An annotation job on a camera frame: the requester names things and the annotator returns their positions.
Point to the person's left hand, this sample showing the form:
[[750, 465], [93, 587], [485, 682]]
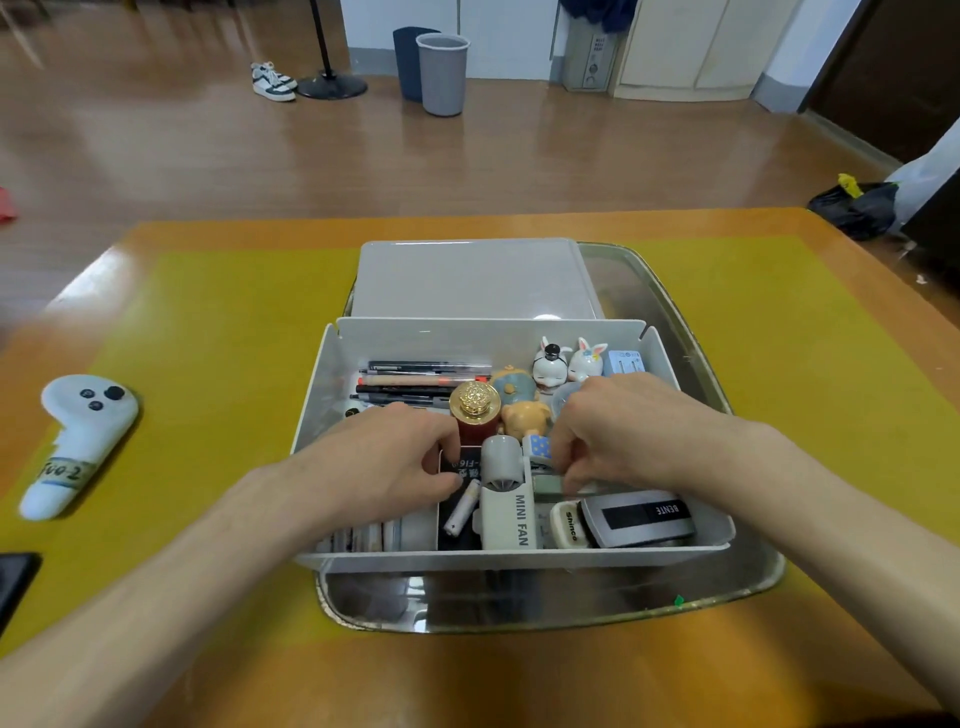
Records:
[[375, 465]]

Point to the person's right hand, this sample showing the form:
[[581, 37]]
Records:
[[652, 435]]

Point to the pile of small batteries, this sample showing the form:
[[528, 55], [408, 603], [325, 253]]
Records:
[[367, 538]]

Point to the light blue small box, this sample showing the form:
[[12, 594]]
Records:
[[626, 364]]

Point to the black WiFi device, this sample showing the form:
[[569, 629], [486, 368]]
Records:
[[469, 471]]

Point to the red marker pen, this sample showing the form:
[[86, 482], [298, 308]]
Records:
[[420, 380]]

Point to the clear round clip container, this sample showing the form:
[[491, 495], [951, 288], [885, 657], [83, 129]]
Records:
[[564, 397]]

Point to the white bunny figurine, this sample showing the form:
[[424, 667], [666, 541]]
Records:
[[585, 365]]

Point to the bundle of black pens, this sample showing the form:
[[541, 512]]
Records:
[[420, 367]]

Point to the red cylindrical can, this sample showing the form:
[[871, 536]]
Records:
[[475, 401]]

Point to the white figurine black hat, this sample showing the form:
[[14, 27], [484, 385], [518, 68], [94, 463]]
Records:
[[551, 367]]

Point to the white remote control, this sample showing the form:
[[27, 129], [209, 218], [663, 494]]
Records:
[[568, 525]]

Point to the white camera device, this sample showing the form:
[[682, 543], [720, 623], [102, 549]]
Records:
[[506, 525]]

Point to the white storage box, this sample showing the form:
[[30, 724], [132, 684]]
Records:
[[450, 337]]

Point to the white box lid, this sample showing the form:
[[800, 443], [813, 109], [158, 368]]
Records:
[[472, 277]]

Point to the person's left forearm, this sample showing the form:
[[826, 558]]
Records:
[[135, 600]]

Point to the person's right forearm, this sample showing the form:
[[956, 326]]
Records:
[[847, 525]]

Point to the stainless steel tray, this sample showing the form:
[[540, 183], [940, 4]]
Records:
[[562, 600]]

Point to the yellow table mat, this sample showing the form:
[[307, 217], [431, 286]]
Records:
[[225, 322]]

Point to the white handheld controller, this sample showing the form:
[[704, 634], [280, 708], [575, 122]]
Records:
[[90, 427]]

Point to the black garbage bag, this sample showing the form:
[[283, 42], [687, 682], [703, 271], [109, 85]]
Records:
[[855, 210]]

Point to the black low cabinet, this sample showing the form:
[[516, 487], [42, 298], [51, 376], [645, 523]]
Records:
[[937, 232]]

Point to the gray metal safe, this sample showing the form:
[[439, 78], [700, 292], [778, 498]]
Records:
[[589, 64]]

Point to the black smartphone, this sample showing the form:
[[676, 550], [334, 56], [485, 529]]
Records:
[[15, 585]]

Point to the black coat stand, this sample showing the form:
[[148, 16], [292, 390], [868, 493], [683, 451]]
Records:
[[332, 87]]

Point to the white sneaker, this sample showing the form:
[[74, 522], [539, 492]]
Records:
[[266, 69], [274, 91]]

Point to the cream two-door cabinet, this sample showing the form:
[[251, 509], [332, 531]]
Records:
[[675, 45]]

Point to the gray trash bin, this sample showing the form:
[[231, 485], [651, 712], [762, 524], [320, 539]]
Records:
[[442, 79]]

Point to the dark blue trash bin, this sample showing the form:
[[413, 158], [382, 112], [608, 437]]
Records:
[[405, 64]]

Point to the white built-in wardrobe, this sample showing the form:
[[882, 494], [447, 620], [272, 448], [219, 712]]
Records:
[[510, 37]]

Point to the navy folded umbrella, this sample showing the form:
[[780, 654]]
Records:
[[600, 13]]

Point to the dark brown door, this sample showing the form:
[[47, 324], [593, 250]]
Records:
[[892, 75]]

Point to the red plastic bag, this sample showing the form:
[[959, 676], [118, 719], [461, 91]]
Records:
[[6, 206]]

